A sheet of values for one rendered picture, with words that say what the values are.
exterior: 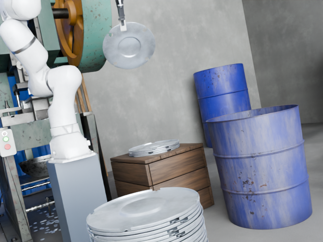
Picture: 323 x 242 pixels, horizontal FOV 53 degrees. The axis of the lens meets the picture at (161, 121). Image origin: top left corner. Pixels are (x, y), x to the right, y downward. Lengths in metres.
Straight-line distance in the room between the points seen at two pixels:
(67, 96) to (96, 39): 0.75
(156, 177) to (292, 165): 0.63
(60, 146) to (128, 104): 2.39
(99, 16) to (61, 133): 0.89
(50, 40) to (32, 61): 0.82
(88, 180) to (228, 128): 0.63
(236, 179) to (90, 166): 0.62
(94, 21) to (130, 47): 0.32
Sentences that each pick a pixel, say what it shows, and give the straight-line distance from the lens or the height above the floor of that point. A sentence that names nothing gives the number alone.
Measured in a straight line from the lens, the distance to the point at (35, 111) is 2.04.
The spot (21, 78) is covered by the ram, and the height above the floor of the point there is 0.91.
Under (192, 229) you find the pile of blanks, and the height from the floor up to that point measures 0.30.
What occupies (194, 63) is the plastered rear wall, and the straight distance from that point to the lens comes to 4.28.
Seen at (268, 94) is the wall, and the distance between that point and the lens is 4.88.
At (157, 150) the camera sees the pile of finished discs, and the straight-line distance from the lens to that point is 1.71.
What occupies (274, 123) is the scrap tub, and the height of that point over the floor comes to 0.43.
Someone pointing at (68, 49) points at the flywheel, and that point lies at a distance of 2.57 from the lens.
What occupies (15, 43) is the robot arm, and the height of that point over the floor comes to 0.93.
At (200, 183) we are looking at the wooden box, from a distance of 1.79.
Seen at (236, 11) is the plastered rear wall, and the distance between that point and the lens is 5.01.
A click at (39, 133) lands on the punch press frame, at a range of 1.98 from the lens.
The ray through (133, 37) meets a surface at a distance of 1.81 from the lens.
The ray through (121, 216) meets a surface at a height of 0.35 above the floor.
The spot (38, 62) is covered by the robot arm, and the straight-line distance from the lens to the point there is 1.38.
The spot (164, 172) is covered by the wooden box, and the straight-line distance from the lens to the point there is 1.65.
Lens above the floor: 0.60
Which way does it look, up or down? 3 degrees down
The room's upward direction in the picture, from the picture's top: 11 degrees counter-clockwise
